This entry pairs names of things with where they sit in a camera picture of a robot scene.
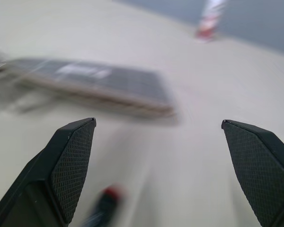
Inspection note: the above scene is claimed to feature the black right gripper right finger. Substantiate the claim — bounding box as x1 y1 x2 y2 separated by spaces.
221 119 284 227

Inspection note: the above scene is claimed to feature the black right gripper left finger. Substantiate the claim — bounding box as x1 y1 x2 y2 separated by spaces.
0 117 97 227

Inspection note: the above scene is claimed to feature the red marker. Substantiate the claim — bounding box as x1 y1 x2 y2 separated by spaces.
84 183 127 227

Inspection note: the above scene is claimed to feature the red and white striped object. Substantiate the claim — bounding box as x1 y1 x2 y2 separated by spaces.
194 0 228 43

